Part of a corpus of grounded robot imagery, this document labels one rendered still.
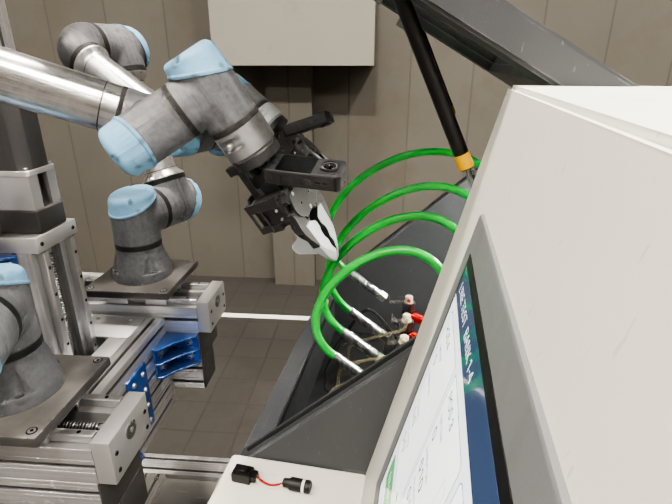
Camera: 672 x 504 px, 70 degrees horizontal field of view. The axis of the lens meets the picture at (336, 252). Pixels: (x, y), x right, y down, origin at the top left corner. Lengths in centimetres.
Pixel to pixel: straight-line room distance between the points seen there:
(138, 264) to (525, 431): 119
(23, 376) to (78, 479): 20
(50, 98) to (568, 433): 75
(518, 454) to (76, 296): 113
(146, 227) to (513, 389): 115
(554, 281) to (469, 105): 321
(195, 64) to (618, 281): 56
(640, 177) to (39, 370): 91
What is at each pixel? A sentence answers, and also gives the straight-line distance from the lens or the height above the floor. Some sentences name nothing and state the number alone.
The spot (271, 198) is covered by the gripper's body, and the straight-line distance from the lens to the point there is 70.
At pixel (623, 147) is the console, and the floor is 154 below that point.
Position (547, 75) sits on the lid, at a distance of 56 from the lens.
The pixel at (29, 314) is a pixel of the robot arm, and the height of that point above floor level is 119.
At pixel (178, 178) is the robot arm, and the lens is 140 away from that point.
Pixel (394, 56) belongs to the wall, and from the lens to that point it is 337.
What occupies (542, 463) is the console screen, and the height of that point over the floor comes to 144.
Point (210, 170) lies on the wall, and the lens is 364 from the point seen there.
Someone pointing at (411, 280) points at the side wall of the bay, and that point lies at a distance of 135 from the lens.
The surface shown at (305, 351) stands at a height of 95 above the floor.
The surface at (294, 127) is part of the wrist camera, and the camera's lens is 115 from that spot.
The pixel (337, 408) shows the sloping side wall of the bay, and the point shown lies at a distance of 75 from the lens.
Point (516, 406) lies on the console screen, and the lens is 23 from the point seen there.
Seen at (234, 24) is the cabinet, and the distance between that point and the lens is 311.
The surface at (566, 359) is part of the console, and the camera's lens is 21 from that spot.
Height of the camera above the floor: 157
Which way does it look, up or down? 22 degrees down
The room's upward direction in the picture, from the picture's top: straight up
